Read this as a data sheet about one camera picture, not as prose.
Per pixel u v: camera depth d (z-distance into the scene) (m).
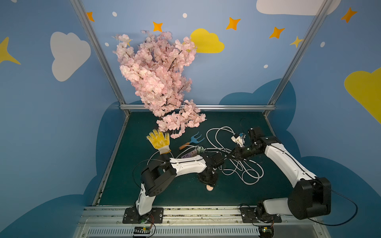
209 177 0.73
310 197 0.41
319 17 0.73
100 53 0.85
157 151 0.98
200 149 0.93
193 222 0.73
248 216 0.75
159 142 1.04
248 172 0.89
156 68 0.68
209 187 0.79
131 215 0.73
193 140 1.05
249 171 0.91
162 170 0.53
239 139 0.78
